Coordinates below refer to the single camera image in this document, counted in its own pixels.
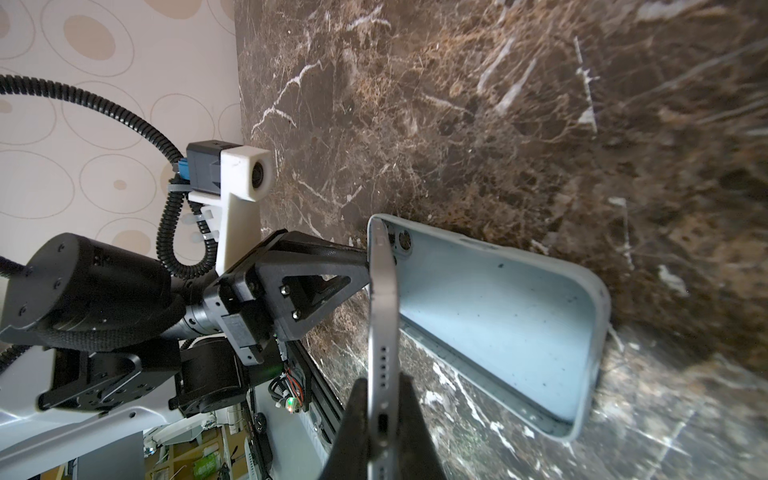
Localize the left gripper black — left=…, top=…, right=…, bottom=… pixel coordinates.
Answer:
left=161, top=229, right=369, bottom=372

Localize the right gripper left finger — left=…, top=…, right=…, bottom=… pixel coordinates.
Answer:
left=319, top=378, right=369, bottom=480

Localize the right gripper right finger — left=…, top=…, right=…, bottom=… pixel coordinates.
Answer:
left=397, top=374, right=447, bottom=480

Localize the black phone grey edge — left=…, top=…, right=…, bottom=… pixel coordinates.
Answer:
left=367, top=217, right=400, bottom=479

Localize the light blue case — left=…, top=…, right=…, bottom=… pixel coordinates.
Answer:
left=370, top=214, right=611, bottom=443

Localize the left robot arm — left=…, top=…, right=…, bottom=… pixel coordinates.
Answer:
left=1, top=230, right=369, bottom=479

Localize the wooden shelf outside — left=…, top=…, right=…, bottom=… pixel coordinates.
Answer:
left=143, top=420, right=250, bottom=479

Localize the black base frame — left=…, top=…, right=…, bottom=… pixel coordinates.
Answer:
left=249, top=341, right=344, bottom=479

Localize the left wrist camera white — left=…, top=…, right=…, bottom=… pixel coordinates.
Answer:
left=186, top=140, right=276, bottom=275

